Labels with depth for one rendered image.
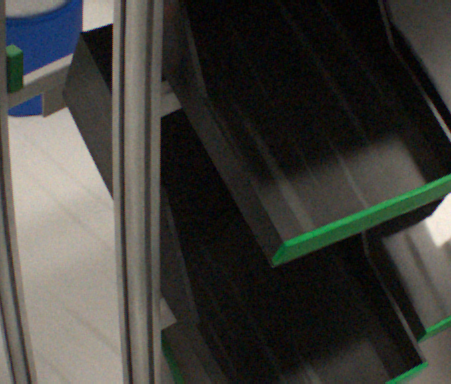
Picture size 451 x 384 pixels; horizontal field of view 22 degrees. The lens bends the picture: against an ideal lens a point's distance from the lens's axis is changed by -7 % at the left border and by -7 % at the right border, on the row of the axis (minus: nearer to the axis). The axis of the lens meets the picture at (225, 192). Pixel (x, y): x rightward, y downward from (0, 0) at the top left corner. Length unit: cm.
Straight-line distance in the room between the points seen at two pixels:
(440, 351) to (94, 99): 38
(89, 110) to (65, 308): 55
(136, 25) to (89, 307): 72
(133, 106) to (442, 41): 22
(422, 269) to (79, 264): 60
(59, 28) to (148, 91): 89
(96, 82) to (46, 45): 79
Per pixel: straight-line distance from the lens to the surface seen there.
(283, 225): 63
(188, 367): 85
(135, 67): 63
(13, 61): 81
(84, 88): 78
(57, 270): 135
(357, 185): 66
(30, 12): 152
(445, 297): 84
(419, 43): 75
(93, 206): 144
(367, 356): 78
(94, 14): 183
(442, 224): 87
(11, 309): 93
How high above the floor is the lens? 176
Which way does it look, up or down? 38 degrees down
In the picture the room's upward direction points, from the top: 3 degrees clockwise
